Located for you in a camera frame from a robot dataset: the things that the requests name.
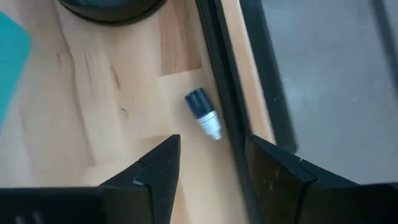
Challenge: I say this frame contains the small dark dropper bottle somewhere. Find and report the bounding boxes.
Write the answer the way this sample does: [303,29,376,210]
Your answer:
[184,87,223,141]

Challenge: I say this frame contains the black frame strut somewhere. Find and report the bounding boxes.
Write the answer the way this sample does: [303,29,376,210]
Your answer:
[239,0,299,154]

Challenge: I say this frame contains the black round lamp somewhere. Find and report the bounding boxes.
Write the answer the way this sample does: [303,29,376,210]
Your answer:
[57,0,167,26]

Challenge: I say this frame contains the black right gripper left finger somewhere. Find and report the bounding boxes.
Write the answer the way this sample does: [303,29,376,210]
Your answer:
[0,134,182,224]

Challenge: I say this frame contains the teal translucent plastic bin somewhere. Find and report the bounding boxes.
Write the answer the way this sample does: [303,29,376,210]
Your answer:
[0,11,32,134]

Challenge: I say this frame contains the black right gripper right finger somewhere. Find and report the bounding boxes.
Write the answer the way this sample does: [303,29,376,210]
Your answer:
[245,134,398,224]

